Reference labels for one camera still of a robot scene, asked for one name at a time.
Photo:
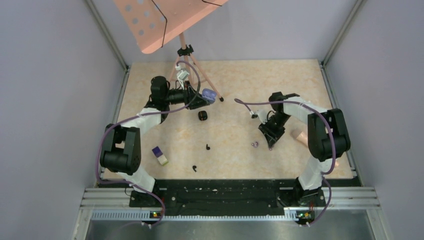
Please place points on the aluminium frame rail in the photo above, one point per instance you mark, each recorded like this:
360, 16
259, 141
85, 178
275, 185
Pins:
113, 204

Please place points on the wooden toy microphone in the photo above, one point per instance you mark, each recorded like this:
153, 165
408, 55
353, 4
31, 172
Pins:
300, 138

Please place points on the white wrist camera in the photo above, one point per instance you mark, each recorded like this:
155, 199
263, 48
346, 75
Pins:
261, 115
181, 74

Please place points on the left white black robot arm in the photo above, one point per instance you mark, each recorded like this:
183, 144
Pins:
121, 146

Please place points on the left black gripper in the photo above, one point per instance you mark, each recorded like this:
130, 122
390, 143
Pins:
193, 99

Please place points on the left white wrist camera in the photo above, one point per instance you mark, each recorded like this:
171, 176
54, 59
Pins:
181, 74

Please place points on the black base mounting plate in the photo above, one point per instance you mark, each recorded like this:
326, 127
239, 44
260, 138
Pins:
216, 198

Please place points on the purple white small box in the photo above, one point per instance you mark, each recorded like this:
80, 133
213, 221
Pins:
159, 156

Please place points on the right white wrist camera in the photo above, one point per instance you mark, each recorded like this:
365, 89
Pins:
261, 115

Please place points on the purple earbud charging case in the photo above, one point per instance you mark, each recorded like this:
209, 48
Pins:
209, 95

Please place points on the black earbud charging case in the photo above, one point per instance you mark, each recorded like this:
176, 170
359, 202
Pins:
202, 115

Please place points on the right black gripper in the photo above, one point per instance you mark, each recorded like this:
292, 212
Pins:
272, 136

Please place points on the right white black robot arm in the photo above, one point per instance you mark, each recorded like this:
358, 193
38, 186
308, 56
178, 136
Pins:
327, 138

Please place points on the pink music stand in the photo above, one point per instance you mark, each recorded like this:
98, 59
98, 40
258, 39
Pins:
154, 23

